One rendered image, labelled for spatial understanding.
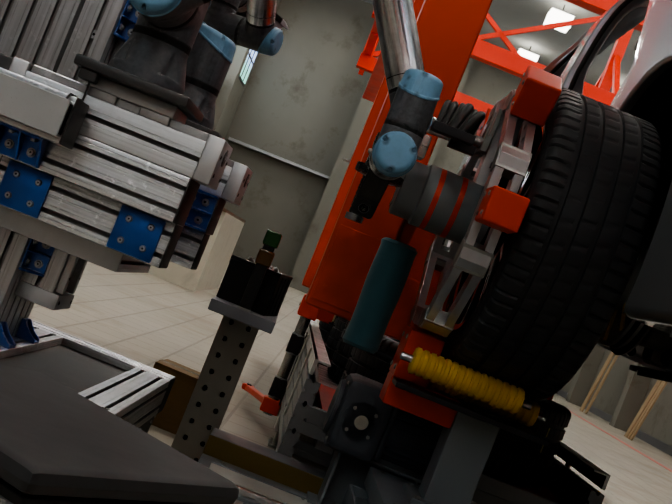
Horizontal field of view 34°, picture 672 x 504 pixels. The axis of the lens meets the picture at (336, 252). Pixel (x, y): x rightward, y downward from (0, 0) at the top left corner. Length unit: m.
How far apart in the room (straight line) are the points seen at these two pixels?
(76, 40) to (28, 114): 0.37
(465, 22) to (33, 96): 1.27
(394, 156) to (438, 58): 0.98
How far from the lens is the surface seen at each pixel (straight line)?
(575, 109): 2.32
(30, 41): 2.38
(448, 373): 2.32
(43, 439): 1.23
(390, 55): 2.11
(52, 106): 2.02
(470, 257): 2.19
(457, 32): 2.90
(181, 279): 10.09
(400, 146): 1.93
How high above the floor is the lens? 0.62
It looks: 1 degrees up
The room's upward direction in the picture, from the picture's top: 22 degrees clockwise
